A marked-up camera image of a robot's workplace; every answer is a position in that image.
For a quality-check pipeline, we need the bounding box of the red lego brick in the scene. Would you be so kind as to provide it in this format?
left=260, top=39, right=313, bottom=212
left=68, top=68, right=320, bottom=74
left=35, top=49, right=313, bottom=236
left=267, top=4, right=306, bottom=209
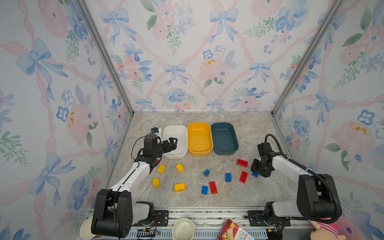
left=237, top=159, right=249, bottom=168
left=239, top=172, right=249, bottom=184
left=209, top=182, right=218, bottom=195

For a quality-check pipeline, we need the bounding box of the white plastic container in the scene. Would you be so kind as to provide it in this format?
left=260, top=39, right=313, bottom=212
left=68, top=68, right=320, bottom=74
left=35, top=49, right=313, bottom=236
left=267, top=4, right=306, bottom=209
left=163, top=125, right=188, bottom=160

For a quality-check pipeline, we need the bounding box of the small yellow lego brick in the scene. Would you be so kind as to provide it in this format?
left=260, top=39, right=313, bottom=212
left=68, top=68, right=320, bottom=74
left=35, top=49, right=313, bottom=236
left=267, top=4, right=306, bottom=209
left=176, top=164, right=184, bottom=173

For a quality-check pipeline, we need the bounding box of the yellow plastic container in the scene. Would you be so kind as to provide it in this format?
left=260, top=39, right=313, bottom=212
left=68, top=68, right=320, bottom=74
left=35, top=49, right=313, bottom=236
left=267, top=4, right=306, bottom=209
left=187, top=123, right=214, bottom=156

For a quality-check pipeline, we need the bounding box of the dark teal plastic container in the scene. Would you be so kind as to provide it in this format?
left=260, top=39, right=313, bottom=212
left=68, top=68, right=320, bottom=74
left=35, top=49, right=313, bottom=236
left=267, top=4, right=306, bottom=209
left=211, top=122, right=239, bottom=156

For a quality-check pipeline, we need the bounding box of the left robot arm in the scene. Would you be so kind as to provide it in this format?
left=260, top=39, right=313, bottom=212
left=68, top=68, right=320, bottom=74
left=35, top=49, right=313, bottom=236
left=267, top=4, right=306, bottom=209
left=90, top=128, right=178, bottom=238

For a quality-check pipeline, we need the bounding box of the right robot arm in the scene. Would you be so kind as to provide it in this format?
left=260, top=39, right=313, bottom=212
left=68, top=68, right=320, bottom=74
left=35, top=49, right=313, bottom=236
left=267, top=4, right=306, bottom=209
left=248, top=140, right=342, bottom=225

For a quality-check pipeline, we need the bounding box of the yellow lego brick near arm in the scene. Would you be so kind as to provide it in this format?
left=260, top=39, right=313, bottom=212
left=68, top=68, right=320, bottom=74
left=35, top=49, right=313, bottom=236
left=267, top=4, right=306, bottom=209
left=158, top=165, right=166, bottom=174

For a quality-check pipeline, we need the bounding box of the yellow lego brick lower left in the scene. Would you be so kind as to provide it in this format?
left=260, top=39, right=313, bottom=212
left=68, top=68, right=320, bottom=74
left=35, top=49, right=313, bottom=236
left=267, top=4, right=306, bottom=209
left=153, top=178, right=160, bottom=188

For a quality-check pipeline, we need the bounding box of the large yellow lego brick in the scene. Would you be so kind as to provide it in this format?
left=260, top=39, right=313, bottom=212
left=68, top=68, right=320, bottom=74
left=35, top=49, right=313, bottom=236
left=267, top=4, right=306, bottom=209
left=174, top=183, right=186, bottom=193

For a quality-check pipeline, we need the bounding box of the small blue lego brick center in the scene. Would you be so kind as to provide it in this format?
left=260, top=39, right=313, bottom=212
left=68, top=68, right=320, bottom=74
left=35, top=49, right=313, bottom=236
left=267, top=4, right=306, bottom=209
left=203, top=170, right=210, bottom=177

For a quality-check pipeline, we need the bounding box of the blue lego brick bottom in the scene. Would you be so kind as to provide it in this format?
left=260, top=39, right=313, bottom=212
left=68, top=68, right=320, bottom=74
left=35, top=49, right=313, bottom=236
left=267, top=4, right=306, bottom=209
left=201, top=186, right=209, bottom=195

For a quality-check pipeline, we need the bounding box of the snack box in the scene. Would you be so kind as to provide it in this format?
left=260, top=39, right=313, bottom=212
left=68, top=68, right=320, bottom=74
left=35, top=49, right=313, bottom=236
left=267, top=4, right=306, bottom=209
left=217, top=219, right=255, bottom=240

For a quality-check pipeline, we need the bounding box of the pink plush toy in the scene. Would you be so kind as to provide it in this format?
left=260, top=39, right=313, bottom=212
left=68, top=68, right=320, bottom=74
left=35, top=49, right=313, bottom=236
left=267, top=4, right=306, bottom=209
left=310, top=221, right=347, bottom=240

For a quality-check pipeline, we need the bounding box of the tan paper cup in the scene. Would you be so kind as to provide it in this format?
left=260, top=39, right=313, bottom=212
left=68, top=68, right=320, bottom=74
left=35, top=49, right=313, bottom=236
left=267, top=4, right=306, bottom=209
left=80, top=217, right=101, bottom=240

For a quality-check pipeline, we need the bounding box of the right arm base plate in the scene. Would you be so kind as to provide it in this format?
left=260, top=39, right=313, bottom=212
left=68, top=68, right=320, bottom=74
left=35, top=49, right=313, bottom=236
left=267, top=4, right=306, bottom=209
left=245, top=210, right=285, bottom=228

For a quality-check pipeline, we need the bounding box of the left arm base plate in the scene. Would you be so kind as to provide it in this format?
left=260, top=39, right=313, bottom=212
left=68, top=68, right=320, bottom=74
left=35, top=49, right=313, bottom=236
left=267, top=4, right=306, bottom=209
left=133, top=210, right=169, bottom=228

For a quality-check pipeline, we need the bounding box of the left aluminium corner post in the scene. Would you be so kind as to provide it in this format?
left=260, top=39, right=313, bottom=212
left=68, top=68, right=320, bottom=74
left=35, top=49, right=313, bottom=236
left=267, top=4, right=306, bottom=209
left=74, top=0, right=134, bottom=117

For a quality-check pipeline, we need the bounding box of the aluminium corner post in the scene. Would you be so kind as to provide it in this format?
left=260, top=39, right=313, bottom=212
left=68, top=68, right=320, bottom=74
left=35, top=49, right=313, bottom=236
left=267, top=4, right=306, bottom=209
left=74, top=0, right=134, bottom=117
left=271, top=0, right=345, bottom=117

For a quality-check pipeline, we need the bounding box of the right aluminium corner post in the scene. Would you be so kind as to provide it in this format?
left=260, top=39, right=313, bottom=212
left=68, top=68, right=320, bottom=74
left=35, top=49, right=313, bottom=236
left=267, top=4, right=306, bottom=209
left=271, top=0, right=345, bottom=117

